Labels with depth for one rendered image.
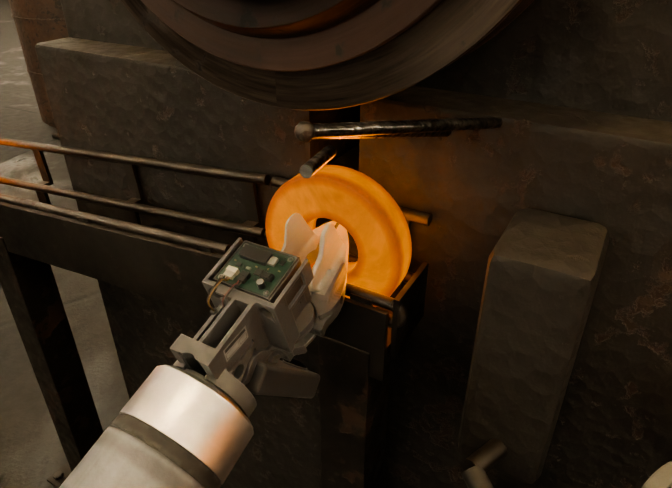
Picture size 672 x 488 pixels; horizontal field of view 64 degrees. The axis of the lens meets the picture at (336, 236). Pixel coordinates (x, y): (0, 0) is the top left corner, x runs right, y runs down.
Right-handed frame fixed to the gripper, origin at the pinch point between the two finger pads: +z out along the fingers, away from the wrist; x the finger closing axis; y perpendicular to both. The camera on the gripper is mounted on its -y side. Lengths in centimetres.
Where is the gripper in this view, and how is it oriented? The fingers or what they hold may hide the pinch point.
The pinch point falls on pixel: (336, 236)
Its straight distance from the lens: 54.3
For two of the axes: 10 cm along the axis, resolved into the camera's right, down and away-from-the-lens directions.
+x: -8.7, -2.5, 4.3
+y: -1.5, -6.9, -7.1
